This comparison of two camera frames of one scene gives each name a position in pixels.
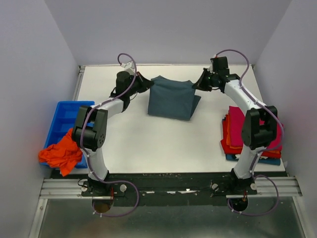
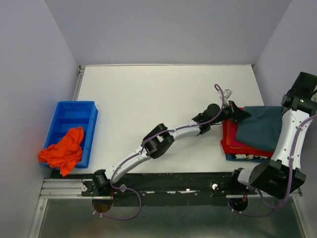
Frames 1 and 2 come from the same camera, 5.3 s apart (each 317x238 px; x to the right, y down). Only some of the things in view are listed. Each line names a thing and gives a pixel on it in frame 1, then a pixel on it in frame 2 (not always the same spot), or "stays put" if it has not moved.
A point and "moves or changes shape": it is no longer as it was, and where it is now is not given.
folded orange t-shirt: x=228 y=143 stays put
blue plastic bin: x=65 y=116 stays put
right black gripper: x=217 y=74 -> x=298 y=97
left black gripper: x=145 y=84 -> x=235 y=113
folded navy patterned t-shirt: x=269 y=161 stays put
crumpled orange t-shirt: x=66 y=154 stays put
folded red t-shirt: x=273 y=154 stays put
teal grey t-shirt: x=172 y=99 moves or changes shape
